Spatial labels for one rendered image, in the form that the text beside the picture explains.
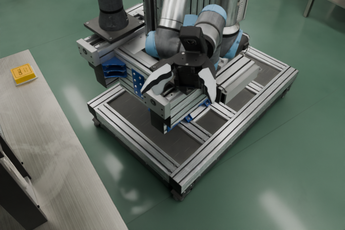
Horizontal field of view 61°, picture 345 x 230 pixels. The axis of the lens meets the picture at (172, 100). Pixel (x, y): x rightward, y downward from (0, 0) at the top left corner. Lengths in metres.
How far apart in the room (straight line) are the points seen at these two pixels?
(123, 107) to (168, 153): 0.46
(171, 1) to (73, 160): 0.54
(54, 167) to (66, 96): 1.53
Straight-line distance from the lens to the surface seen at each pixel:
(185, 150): 1.73
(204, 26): 0.74
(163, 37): 0.87
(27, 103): 1.14
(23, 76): 1.22
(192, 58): 0.65
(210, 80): 0.60
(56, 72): 2.67
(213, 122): 1.87
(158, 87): 0.66
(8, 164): 0.81
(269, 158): 2.05
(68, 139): 0.98
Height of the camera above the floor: 1.66
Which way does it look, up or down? 47 degrees down
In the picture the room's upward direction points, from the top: straight up
